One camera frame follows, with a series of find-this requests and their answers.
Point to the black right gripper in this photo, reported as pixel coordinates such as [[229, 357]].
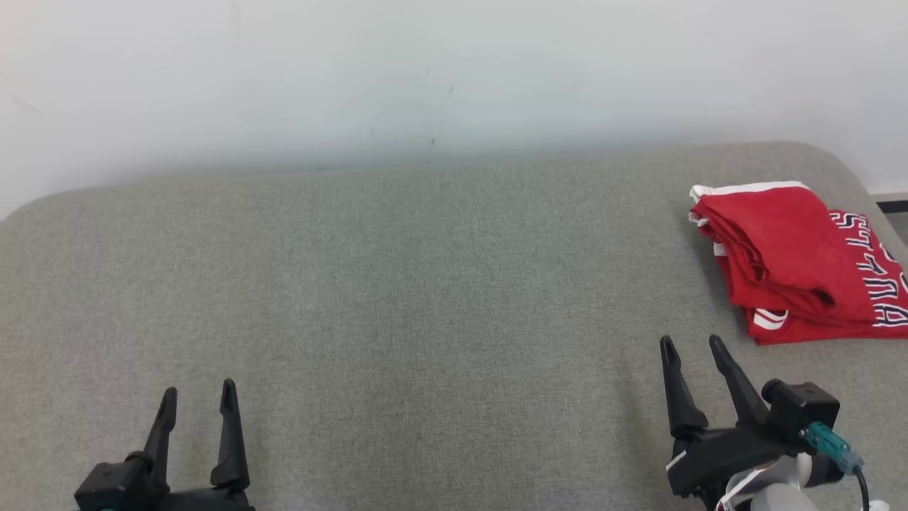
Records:
[[720, 458]]

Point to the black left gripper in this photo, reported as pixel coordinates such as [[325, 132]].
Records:
[[206, 500]]

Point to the red lettered basketball jersey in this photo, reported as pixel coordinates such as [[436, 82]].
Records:
[[809, 332]]

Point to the red shorts with white band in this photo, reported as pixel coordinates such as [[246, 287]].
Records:
[[773, 241]]

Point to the white and black baseboard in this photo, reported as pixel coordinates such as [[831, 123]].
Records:
[[890, 202]]

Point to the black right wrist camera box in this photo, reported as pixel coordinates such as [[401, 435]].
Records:
[[801, 410]]

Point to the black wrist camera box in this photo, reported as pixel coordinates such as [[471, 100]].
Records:
[[801, 410], [113, 490]]

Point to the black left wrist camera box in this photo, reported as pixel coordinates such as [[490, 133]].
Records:
[[113, 490]]

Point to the teal right camera connector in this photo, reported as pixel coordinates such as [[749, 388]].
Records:
[[833, 446]]

